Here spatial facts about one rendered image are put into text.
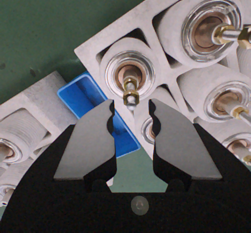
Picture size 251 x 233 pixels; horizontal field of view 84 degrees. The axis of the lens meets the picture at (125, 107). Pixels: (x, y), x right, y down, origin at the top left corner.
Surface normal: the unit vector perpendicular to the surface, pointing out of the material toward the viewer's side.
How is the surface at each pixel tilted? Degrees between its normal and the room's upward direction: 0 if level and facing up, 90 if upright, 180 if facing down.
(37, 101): 90
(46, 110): 90
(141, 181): 0
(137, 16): 0
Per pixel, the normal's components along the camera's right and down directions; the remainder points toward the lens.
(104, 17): -0.01, 0.50
